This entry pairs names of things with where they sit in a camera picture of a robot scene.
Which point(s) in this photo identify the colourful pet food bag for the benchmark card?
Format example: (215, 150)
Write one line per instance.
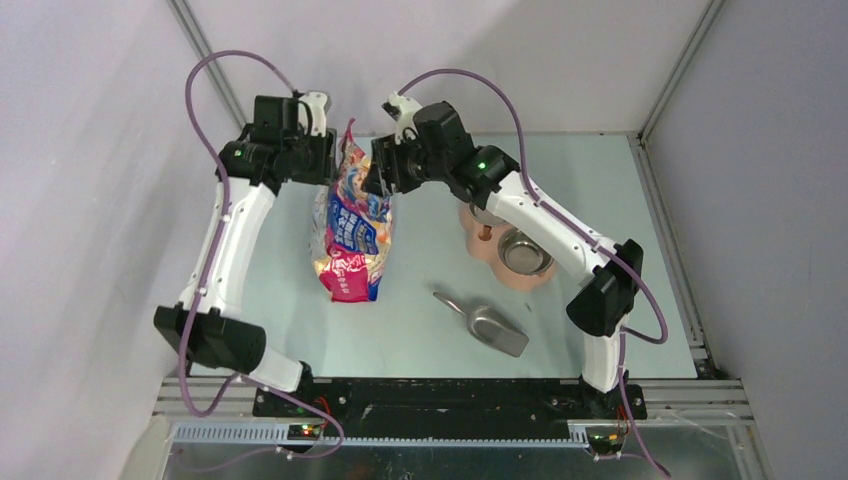
(351, 229)

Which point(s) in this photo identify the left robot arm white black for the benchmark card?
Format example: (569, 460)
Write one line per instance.
(206, 326)

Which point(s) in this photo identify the far steel bowl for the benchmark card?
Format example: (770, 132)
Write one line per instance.
(484, 217)

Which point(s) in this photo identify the pink double pet feeder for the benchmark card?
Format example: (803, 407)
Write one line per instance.
(481, 244)

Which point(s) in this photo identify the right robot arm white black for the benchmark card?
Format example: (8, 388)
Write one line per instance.
(608, 273)

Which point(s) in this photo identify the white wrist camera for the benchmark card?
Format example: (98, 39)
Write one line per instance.
(312, 113)
(402, 110)

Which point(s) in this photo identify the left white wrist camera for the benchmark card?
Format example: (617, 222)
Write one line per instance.
(312, 113)

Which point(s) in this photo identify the steel bowl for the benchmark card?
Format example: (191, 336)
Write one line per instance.
(521, 255)
(484, 217)

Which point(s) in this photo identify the aluminium frame rail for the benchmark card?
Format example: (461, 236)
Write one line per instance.
(719, 408)

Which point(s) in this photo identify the metal food scoop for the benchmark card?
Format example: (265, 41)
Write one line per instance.
(488, 326)

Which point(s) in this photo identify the near steel bowl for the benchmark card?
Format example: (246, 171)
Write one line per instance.
(521, 255)

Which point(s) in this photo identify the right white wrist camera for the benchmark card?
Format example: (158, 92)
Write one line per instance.
(402, 110)

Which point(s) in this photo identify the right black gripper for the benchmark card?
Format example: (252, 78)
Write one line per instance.
(386, 167)

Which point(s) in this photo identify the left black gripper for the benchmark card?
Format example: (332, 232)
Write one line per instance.
(324, 171)

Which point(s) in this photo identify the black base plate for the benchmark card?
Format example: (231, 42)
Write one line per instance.
(465, 409)

